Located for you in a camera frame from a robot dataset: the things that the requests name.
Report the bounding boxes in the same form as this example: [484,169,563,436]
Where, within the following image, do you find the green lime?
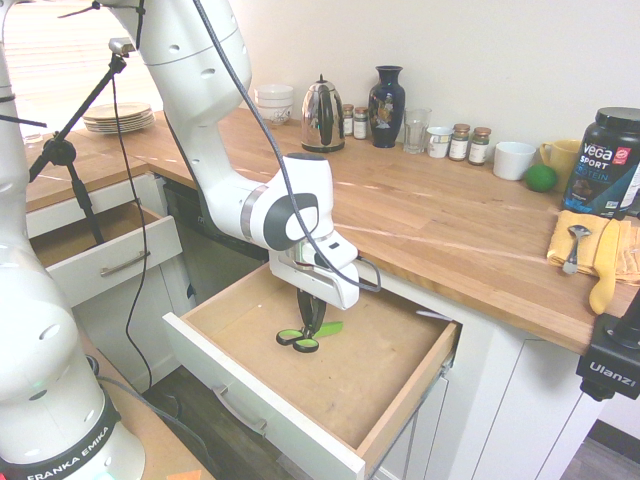
[523,163,559,194]

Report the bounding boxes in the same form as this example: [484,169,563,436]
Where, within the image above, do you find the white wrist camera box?
[298,234,360,275]

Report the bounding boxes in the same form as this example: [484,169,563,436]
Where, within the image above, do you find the small white printed cup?
[425,125,456,160]

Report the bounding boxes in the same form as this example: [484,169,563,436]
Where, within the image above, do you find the yellow mug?
[538,139,584,189]

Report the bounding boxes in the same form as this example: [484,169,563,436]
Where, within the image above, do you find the large open wooden drawer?
[162,261,464,480]

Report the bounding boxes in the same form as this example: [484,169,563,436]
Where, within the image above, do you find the metal spoon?
[561,224,594,276]

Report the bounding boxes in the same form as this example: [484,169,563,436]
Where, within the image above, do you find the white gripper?
[269,248,361,336]

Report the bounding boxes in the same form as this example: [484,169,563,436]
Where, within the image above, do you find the stack of cream plates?
[81,100,158,136]

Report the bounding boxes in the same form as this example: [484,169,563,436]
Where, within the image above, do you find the white bowl with print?
[256,102,294,127]

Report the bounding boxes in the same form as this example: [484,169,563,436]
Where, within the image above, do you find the plain white cup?
[492,141,538,182]

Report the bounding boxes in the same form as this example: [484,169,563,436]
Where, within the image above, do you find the silver handle of large drawer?
[211,383,269,434]

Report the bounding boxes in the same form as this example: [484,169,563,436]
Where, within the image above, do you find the thin black cable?
[110,68,211,480]

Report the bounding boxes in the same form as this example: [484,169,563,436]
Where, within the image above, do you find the plain white bowl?
[254,83,295,109]

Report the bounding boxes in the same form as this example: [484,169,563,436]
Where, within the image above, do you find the dark blue painted vase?
[367,64,406,150]

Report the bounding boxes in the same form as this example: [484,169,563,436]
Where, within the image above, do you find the yellow folded cloth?
[545,209,640,288]

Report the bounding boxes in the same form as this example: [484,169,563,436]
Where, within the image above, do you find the clear glass tumbler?
[402,106,433,156]

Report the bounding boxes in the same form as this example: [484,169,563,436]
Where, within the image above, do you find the white window blinds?
[0,0,167,117]

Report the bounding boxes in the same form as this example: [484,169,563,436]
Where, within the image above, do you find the green scissors with black handles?
[274,320,347,355]

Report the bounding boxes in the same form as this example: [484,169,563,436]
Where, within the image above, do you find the grey braided cable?
[191,0,383,294]

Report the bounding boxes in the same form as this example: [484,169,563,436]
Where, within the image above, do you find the black camera stand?
[26,51,129,247]

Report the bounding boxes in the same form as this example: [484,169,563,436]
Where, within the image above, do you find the small open white drawer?
[27,198,184,309]

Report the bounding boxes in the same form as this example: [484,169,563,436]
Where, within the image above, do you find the black Ulanzi camera mount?
[574,293,640,402]

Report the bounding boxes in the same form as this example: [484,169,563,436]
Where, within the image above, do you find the steel kettle with black handle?
[299,73,348,155]

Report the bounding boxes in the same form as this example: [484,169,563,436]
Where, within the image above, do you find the silver handle of small drawer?
[99,250,152,279]

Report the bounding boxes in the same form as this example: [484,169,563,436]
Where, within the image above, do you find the spice jar with brown lid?
[447,122,472,163]
[467,126,493,168]

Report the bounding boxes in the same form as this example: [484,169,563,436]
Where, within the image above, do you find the white kitchen cabinet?
[24,169,617,480]

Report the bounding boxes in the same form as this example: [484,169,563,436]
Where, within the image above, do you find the black Vega protein tub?
[561,106,640,222]

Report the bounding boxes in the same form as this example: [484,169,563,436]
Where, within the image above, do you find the yellow banana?
[588,218,622,317]

